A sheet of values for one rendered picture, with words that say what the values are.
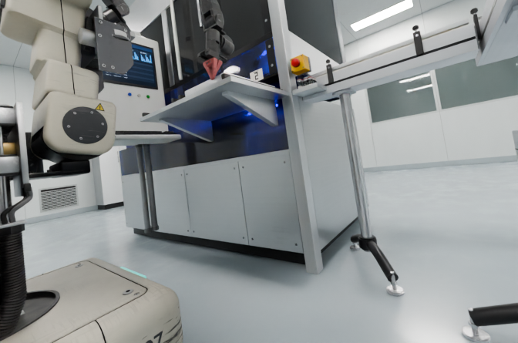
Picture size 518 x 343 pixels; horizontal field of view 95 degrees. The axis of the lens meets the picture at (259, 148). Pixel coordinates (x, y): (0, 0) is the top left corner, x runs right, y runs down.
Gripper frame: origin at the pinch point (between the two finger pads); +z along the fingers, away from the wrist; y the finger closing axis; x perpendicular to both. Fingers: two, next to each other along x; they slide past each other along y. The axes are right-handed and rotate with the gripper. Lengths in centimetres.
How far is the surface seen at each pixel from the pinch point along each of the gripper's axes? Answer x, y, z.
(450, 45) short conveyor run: -74, 48, -6
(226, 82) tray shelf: -8.7, -0.9, 5.4
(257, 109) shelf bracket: -3.0, 24.4, 7.2
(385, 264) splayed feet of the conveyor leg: -43, 53, 74
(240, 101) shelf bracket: -2.9, 13.1, 6.8
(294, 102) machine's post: -13.2, 40.2, 1.8
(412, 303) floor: -51, 47, 84
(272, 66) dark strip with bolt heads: -4.5, 35.6, -18.3
